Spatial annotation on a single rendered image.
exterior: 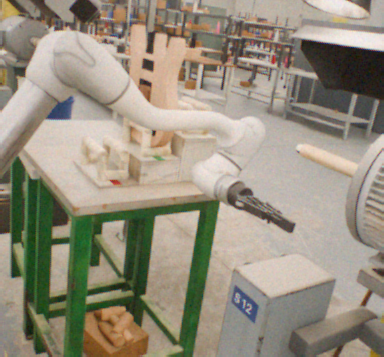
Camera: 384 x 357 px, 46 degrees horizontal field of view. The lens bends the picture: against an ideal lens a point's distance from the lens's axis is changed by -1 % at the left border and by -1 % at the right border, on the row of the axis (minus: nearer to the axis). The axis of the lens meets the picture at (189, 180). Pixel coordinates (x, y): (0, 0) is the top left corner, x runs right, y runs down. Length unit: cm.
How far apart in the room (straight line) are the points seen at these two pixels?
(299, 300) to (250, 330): 9
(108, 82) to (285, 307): 67
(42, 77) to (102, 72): 19
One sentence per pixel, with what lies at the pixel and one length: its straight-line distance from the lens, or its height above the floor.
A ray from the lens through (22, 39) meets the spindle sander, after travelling 307.
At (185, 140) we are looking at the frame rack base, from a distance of 164.
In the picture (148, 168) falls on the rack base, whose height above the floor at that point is 99.
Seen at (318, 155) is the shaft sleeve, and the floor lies 126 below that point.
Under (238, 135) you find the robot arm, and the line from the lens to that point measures 141.
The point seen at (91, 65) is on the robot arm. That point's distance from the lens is 111.
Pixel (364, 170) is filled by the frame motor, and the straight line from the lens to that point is 86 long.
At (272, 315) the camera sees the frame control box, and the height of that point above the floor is 108.
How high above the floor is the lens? 150
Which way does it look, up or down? 19 degrees down
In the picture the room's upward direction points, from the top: 9 degrees clockwise
